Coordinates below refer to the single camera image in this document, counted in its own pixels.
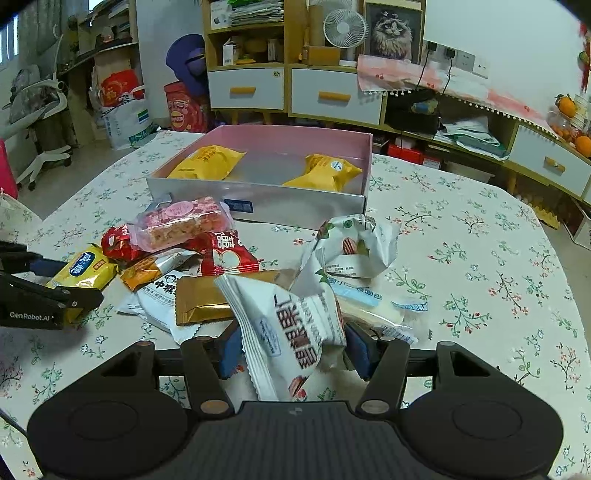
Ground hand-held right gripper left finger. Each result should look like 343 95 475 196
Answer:
92 322 243 415

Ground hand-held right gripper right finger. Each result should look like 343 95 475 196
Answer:
345 322 497 415

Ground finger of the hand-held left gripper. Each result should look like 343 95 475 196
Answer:
0 272 105 311
0 240 71 280

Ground yellow and blue snack packet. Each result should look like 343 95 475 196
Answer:
46 244 118 324

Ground clear pale blue bread packet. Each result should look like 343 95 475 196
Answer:
328 274 430 344

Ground white packet with red print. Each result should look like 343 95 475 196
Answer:
213 272 348 401

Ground small orange snack packet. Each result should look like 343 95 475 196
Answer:
120 256 162 291

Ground white packet with monkey print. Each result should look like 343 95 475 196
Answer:
115 248 232 346

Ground red packet with white figure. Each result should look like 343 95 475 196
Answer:
185 228 260 277

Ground red and green snack packet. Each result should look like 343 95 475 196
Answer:
300 213 402 296

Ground pink peanut bar packet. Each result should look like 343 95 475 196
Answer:
127 196 234 252

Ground pink and silver box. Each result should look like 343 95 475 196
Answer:
145 124 374 223

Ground brown snack packet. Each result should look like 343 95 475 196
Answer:
174 268 298 327

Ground small red snack packet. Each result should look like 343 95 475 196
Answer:
100 224 144 264

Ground floral tablecloth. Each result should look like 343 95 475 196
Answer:
0 129 591 480

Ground grey office chair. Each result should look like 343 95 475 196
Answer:
0 34 75 191

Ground white shopping bag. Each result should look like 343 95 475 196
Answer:
102 98 158 151

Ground large yellow snack packet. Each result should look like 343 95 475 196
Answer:
283 154 364 193
166 144 246 181

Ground red boxes under cabinet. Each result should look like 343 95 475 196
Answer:
387 142 445 170

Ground red printed gift bag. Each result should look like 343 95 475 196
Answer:
163 80 209 134

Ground black box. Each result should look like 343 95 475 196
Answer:
385 90 445 136

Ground stack of papers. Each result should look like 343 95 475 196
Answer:
435 115 509 161

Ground purple plush toy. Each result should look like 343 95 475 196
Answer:
165 34 209 97

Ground low wooden cabinet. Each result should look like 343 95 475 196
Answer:
383 88 591 206

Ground pink fringed cloth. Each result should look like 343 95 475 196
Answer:
357 53 555 134

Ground wooden shelf cabinet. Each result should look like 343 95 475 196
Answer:
202 0 387 127

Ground cardboard box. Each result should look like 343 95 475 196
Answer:
302 45 343 66

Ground white desk fan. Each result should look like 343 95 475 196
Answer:
323 9 369 62

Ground framed cat picture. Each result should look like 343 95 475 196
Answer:
364 0 424 64

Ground pile of newspapers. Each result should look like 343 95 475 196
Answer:
228 0 286 27

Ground red hanging ornament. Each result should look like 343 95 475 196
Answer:
576 21 591 93

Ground white drawer with yellow handle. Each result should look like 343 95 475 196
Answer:
291 68 386 126
208 68 284 112
509 124 591 205

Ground black power cable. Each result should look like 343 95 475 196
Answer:
416 44 455 93

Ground white wall outlets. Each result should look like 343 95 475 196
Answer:
424 41 490 78

